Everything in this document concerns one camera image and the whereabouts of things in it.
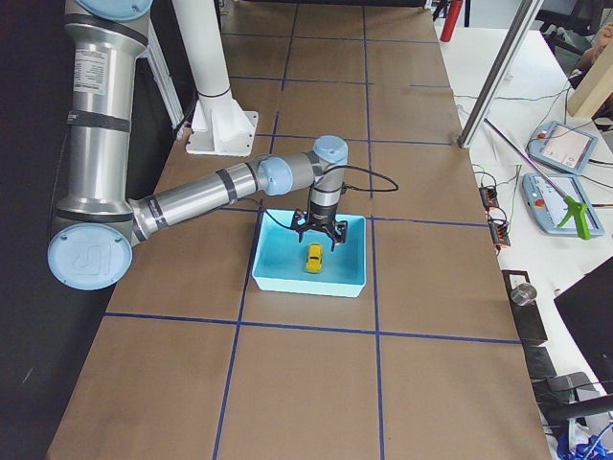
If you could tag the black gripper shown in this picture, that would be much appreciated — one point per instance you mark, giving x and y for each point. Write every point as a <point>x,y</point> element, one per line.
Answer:
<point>321,220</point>

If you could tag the near teach pendant tablet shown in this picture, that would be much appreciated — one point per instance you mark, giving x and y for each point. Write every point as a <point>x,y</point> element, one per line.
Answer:
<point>548,208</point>

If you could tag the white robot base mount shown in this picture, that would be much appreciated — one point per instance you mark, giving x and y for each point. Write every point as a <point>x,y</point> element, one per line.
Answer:
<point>219,126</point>

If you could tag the red cylinder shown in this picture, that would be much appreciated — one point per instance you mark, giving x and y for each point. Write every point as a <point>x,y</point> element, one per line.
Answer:
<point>453,9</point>

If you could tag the far teach pendant tablet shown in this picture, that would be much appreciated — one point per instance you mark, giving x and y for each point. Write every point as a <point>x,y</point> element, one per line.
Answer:
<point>564,148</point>

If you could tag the black monitor corner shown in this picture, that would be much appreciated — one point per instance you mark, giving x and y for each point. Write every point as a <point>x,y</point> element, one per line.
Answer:
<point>586,310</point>

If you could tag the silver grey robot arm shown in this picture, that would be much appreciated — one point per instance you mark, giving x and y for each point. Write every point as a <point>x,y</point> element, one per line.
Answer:
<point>95,226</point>

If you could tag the teach pendant tablet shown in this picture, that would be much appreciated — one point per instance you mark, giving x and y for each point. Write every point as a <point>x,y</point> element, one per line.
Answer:
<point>548,208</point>
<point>564,148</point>

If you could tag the wooden board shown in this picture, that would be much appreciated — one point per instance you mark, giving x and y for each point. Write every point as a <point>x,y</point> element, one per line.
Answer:
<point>595,89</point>

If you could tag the aluminium frame post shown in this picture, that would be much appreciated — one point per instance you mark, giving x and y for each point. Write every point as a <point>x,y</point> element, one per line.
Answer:
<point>520,26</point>

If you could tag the metal cup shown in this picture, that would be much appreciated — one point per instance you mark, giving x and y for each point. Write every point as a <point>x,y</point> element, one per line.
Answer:
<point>523,294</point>

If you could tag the yellow beetle toy car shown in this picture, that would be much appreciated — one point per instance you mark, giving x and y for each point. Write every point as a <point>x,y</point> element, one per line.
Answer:
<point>314,258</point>

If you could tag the turquoise plastic bin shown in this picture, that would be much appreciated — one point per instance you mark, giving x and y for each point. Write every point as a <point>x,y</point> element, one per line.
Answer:
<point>280,259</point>

